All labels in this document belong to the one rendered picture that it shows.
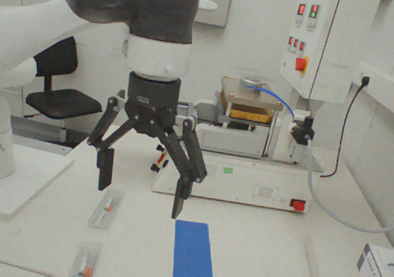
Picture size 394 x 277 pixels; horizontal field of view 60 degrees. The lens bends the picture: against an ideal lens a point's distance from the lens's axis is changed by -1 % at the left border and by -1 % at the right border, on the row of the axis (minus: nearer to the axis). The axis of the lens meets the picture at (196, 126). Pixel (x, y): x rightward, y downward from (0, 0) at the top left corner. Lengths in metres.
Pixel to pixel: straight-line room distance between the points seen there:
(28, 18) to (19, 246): 0.56
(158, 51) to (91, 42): 2.45
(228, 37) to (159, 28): 2.17
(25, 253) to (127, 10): 0.67
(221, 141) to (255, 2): 1.65
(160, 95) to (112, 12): 0.12
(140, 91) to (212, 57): 2.18
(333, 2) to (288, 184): 0.57
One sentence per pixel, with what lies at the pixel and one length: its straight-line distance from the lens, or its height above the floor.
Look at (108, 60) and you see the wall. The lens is 2.85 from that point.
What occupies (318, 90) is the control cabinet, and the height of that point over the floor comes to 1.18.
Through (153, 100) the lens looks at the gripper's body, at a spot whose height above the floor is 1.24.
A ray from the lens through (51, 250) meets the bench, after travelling 0.94.
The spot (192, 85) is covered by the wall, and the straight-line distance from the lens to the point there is 2.69.
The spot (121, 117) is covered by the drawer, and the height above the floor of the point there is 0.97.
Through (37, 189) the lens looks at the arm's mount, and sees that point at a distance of 1.12.
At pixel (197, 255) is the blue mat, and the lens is 0.95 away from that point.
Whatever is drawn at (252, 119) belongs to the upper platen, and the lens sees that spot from 1.12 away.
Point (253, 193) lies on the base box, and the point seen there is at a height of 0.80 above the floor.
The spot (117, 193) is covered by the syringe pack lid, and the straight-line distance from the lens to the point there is 1.10.
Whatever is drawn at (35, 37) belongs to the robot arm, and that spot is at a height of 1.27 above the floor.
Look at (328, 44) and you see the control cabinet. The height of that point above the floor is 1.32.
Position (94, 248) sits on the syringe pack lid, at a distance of 0.91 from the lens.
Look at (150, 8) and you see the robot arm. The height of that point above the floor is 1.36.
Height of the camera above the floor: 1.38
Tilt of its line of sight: 21 degrees down
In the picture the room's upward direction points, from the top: 11 degrees clockwise
